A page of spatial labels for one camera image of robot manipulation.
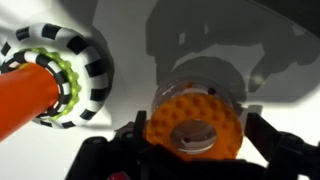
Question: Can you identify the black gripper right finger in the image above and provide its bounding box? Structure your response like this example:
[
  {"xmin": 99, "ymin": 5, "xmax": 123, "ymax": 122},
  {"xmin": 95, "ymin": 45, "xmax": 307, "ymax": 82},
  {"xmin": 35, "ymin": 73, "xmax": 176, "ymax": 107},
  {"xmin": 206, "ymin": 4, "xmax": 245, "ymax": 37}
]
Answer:
[{"xmin": 245, "ymin": 113, "xmax": 281, "ymax": 164}]

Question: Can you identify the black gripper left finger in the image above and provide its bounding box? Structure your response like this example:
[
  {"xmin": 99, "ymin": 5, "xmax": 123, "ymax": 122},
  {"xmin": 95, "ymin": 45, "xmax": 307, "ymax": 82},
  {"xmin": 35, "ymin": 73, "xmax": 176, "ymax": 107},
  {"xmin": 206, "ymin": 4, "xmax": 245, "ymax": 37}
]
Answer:
[{"xmin": 133, "ymin": 111, "xmax": 147, "ymax": 138}]

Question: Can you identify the orange bumpy ring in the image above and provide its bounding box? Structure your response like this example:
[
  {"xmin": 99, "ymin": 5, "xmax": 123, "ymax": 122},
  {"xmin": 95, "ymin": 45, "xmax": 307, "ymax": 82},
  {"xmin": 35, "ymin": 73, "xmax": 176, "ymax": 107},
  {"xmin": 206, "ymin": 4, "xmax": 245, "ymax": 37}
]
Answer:
[{"xmin": 144, "ymin": 92, "xmax": 244, "ymax": 162}]

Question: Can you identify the orange stake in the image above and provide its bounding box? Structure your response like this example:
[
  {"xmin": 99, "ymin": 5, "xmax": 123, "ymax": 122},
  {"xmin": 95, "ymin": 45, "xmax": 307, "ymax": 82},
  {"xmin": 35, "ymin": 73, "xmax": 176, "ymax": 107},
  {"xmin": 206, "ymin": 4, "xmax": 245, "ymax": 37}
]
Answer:
[{"xmin": 0, "ymin": 63, "xmax": 59, "ymax": 141}]

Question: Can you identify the clear ring with beads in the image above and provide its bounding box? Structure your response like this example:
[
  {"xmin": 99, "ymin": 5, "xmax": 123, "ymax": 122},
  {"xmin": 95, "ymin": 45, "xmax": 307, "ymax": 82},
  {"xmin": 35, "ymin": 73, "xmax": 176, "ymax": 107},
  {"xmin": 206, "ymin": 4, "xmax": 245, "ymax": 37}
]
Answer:
[{"xmin": 151, "ymin": 75, "xmax": 234, "ymax": 156}]

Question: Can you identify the lime green bumpy ring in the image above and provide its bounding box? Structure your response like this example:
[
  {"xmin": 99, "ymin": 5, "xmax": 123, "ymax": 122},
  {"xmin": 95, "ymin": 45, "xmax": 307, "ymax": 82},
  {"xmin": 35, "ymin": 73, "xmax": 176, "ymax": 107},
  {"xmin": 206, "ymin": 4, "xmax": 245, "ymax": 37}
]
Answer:
[{"xmin": 14, "ymin": 47, "xmax": 82, "ymax": 121}]

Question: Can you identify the black and white checkered ring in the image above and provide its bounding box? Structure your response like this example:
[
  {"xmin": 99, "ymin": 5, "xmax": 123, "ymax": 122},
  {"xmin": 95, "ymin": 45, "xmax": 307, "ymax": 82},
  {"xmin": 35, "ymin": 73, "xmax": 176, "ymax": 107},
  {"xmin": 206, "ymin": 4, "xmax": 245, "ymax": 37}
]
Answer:
[{"xmin": 0, "ymin": 22, "xmax": 111, "ymax": 130}]

